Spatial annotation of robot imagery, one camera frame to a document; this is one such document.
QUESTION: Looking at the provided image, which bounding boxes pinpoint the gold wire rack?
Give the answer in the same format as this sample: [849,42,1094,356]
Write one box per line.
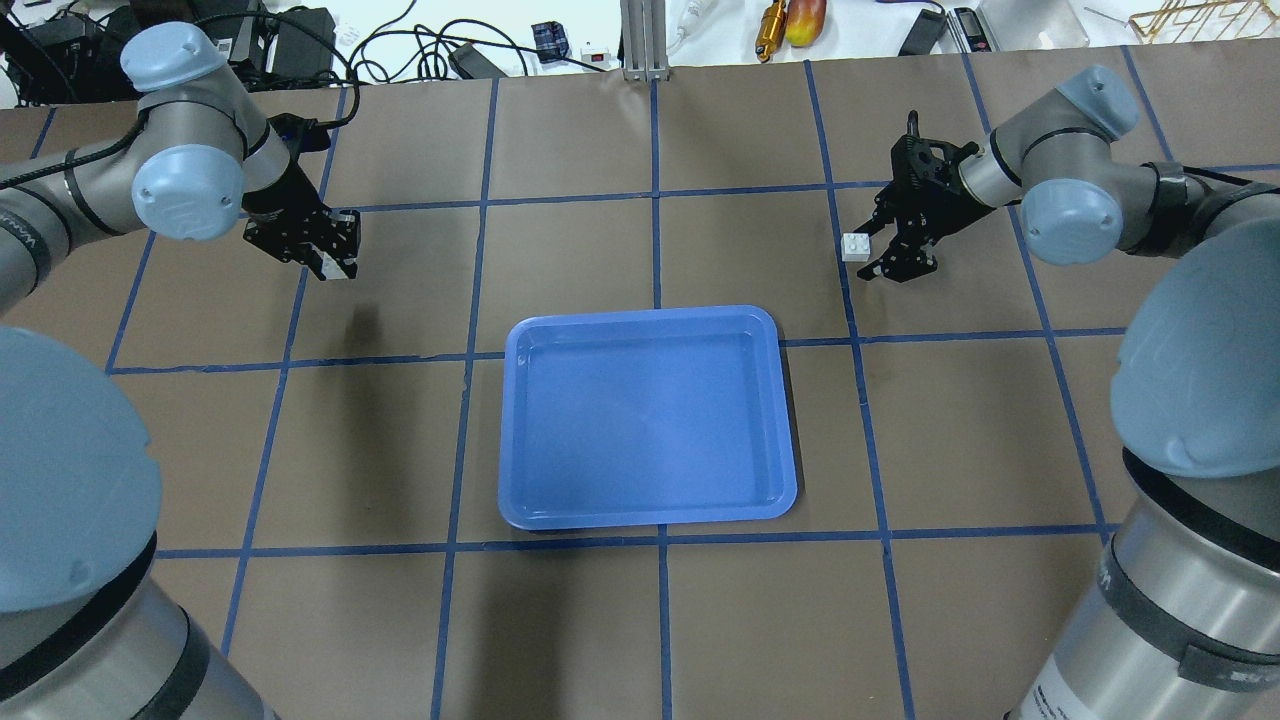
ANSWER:
[1126,1,1279,45]

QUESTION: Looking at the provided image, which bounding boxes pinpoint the aluminium profile post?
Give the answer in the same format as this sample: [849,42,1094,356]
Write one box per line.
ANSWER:
[618,0,669,82]

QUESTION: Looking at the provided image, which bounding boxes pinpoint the black power adapter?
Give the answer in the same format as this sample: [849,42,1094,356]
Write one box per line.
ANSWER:
[266,6,337,79]

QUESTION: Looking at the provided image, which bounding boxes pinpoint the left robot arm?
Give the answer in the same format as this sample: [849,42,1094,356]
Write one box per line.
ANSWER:
[3,20,360,719]

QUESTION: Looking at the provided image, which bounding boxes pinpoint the small blue box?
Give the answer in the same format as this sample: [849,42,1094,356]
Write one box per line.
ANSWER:
[531,20,570,65]

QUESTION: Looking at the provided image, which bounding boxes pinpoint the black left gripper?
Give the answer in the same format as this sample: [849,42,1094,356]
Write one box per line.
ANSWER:
[243,161,361,281]

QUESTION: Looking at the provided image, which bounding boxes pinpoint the blue plastic tray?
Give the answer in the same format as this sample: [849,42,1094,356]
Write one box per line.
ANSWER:
[497,305,800,532]

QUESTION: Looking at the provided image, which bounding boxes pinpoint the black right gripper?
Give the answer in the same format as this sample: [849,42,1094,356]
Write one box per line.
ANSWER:
[858,111,986,283]

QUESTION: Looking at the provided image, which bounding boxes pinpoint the red yellow fruit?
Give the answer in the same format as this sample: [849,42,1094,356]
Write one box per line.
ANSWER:
[783,0,828,47]

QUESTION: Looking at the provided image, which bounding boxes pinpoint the white block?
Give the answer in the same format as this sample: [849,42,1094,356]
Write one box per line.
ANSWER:
[840,232,872,264]

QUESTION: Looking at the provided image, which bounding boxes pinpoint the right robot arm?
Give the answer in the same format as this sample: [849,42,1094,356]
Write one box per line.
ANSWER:
[858,65,1279,719]

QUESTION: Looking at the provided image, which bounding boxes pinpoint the brass cylinder tool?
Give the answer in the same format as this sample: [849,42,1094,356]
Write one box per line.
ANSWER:
[754,0,787,64]

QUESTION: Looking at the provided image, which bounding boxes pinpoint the black cable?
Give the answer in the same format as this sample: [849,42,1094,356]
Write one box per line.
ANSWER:
[340,0,531,81]

